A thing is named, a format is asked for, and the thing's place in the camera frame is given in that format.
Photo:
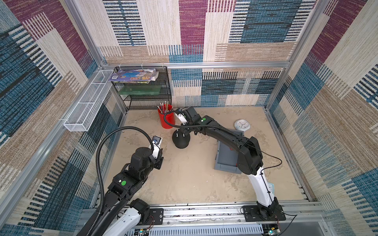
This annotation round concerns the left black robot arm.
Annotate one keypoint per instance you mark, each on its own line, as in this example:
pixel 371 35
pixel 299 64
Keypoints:
pixel 117 213

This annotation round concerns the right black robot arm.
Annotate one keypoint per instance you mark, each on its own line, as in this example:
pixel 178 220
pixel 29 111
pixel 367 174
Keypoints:
pixel 249 157

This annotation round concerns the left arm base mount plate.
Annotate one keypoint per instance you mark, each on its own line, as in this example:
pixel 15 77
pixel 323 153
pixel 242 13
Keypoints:
pixel 153 217

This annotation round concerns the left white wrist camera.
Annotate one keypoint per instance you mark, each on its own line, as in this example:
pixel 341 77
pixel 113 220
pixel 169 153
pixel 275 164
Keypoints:
pixel 156 140

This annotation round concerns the round white clock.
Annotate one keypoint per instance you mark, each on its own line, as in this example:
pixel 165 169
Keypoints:
pixel 242 125

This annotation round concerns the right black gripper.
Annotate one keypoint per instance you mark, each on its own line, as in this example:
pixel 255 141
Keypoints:
pixel 183 111

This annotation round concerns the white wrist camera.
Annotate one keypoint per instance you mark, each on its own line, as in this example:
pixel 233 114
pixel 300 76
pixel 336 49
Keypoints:
pixel 181 116
pixel 156 140

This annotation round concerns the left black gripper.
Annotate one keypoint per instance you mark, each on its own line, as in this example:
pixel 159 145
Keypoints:
pixel 159 161

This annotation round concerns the colourful book on shelf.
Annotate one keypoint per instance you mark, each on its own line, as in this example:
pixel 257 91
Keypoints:
pixel 139 76

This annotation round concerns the small teal square clock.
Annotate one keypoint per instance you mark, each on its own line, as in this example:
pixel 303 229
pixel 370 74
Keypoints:
pixel 271 188

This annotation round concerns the grey plastic parts bin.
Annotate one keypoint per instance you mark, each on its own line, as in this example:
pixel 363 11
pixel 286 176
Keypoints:
pixel 226 159

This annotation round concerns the black dome screw base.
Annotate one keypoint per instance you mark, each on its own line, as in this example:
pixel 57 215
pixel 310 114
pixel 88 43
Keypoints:
pixel 180 139

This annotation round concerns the black wire shelf rack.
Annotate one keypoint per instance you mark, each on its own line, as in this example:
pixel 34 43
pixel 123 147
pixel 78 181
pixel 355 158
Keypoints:
pixel 146 96

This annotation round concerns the white mesh wall basket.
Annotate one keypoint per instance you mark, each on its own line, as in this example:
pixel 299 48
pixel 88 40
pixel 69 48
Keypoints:
pixel 85 111

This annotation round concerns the red pen cup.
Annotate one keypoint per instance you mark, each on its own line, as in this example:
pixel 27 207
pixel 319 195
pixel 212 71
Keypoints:
pixel 166 118

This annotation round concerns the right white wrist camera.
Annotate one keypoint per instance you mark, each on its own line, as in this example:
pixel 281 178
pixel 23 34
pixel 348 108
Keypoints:
pixel 181 116

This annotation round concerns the green board on shelf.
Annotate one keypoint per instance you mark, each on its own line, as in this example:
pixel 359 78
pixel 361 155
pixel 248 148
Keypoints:
pixel 140 90

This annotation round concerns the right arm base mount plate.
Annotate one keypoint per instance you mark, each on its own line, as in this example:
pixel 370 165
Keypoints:
pixel 252 214

